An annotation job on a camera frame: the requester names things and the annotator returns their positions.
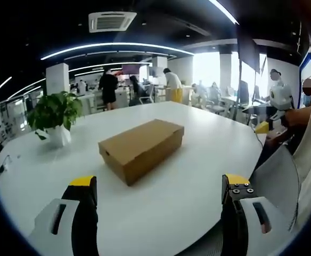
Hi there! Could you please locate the ceiling air conditioner vent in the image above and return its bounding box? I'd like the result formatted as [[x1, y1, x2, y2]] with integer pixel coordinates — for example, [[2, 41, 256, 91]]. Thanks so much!
[[88, 11, 137, 34]]

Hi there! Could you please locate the grey mesh office chair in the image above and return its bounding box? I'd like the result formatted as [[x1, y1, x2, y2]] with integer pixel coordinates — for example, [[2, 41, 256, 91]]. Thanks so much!
[[248, 145, 301, 233]]

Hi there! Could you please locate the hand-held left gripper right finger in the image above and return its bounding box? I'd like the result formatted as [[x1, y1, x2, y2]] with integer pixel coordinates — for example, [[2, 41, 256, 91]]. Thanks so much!
[[220, 173, 289, 256]]

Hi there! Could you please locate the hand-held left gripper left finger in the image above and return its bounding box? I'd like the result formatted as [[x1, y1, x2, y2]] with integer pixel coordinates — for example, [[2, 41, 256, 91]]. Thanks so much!
[[24, 175, 100, 256]]

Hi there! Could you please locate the green potted plant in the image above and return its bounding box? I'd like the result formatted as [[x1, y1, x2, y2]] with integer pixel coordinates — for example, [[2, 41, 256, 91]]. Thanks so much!
[[27, 91, 84, 141]]

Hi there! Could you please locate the white office chair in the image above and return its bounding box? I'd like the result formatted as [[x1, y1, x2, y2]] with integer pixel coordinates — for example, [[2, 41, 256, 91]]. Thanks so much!
[[139, 84, 156, 105]]

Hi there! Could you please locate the white plant pot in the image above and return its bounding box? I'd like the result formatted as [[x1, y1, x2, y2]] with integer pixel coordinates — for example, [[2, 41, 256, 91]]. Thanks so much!
[[45, 124, 72, 147]]

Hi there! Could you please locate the brown cardboard shoe box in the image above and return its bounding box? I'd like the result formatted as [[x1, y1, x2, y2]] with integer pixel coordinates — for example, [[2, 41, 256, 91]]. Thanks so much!
[[98, 118, 185, 187]]

